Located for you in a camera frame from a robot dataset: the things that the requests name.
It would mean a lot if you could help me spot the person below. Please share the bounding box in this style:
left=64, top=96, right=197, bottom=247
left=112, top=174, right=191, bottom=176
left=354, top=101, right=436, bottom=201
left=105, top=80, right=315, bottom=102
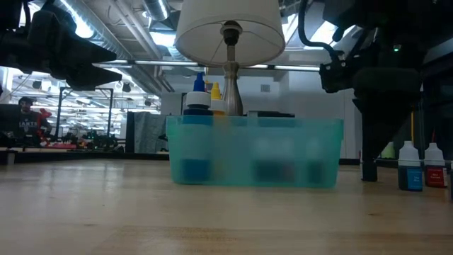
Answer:
left=16, top=96, right=53, bottom=146

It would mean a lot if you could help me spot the black monitor screen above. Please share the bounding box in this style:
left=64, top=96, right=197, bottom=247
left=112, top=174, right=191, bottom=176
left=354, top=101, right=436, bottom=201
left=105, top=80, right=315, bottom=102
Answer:
left=0, top=103, right=22, bottom=132

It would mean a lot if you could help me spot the table lamp white shade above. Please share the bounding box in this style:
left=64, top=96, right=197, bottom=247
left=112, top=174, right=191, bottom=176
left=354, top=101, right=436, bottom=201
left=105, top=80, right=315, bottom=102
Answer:
left=173, top=0, right=287, bottom=118

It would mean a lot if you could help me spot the large yellow food colouring bottle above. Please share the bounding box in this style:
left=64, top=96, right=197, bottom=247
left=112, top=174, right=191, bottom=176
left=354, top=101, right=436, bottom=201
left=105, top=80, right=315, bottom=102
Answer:
left=210, top=82, right=227, bottom=117

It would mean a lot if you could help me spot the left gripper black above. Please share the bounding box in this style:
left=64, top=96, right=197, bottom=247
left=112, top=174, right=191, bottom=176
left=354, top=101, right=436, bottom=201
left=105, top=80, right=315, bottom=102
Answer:
left=27, top=10, right=122, bottom=91

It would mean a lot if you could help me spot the dark grey partition panel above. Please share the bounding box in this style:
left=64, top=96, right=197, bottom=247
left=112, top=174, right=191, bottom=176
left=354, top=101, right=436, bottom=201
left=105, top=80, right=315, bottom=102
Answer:
left=125, top=111, right=169, bottom=154

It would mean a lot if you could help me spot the small red-label dye bottle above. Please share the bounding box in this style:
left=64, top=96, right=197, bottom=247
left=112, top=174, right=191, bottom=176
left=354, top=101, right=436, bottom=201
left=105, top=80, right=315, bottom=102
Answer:
left=423, top=142, right=448, bottom=188

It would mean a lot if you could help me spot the teal translucent plastic bin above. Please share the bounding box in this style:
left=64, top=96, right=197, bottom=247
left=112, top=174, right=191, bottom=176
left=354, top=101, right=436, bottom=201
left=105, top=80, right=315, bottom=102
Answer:
left=165, top=115, right=345, bottom=189

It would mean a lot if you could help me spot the long linear ceiling light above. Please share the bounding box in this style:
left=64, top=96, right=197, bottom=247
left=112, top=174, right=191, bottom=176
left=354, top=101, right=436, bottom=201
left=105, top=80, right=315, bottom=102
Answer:
left=93, top=58, right=321, bottom=74

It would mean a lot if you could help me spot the light green cup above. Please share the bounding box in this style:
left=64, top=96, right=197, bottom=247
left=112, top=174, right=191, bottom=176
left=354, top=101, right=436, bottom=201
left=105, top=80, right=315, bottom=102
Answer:
left=380, top=141, right=396, bottom=159

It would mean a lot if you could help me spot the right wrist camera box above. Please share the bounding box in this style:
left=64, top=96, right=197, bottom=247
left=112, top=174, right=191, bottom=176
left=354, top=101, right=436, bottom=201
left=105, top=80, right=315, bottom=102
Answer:
left=319, top=59, right=355, bottom=94

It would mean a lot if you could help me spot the long grey ceiling duct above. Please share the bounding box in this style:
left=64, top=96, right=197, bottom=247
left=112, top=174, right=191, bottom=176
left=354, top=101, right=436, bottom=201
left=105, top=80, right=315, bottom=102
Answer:
left=65, top=0, right=164, bottom=61

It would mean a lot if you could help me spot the small blue-label dye bottle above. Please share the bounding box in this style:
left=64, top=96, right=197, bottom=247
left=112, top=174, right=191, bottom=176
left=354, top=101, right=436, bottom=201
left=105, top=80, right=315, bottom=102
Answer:
left=397, top=140, right=424, bottom=193

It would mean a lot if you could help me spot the large blue food colouring bottle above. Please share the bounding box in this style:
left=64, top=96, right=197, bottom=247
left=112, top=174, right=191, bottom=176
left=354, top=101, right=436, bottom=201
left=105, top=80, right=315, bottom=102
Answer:
left=179, top=72, right=214, bottom=181

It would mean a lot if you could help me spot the silver round ventilation duct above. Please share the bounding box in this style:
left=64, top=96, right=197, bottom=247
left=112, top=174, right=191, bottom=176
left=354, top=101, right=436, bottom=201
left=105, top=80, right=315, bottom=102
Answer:
left=143, top=0, right=171, bottom=21

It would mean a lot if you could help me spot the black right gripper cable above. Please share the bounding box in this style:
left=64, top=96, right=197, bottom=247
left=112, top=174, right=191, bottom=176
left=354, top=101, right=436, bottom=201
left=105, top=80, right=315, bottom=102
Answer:
left=298, top=0, right=343, bottom=63

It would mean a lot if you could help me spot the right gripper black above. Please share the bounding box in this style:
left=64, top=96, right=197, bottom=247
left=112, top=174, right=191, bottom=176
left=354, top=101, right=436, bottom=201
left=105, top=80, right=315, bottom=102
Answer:
left=353, top=67, right=423, bottom=162

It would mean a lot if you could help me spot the red articulated device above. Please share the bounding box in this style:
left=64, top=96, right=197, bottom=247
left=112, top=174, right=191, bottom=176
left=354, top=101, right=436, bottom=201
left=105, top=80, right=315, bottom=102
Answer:
left=36, top=108, right=53, bottom=142

